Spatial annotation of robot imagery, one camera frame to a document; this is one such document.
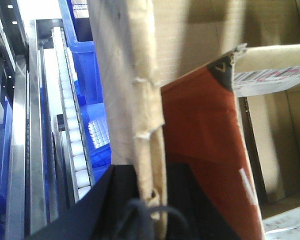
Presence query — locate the red printed cardboard box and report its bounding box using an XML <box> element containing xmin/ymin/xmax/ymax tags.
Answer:
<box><xmin>161</xmin><ymin>44</ymin><xmax>265</xmax><ymax>240</ymax></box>

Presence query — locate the large plain cardboard box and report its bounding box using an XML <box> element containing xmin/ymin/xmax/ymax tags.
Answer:
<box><xmin>87</xmin><ymin>0</ymin><xmax>168</xmax><ymax>207</ymax></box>

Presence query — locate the white roller conveyor track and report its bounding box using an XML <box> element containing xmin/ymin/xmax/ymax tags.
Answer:
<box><xmin>51</xmin><ymin>26</ymin><xmax>95</xmax><ymax>203</ymax></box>

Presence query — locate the blue plastic bin on rollers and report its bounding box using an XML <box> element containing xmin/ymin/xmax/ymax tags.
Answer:
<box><xmin>58</xmin><ymin>0</ymin><xmax>112</xmax><ymax>181</ymax></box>

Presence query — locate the open cardboard box with labels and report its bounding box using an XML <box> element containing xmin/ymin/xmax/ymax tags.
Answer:
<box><xmin>154</xmin><ymin>0</ymin><xmax>300</xmax><ymax>240</ymax></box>

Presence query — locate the black cable loop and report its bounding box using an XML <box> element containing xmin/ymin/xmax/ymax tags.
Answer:
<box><xmin>114</xmin><ymin>198</ymin><xmax>191</xmax><ymax>240</ymax></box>

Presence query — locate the black gripper mount housing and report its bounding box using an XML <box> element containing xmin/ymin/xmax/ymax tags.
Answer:
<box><xmin>30</xmin><ymin>163</ymin><xmax>239</xmax><ymax>240</ymax></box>

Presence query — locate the steel shelf frame rail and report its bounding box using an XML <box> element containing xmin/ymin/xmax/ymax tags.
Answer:
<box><xmin>0</xmin><ymin>0</ymin><xmax>60</xmax><ymax>240</ymax></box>

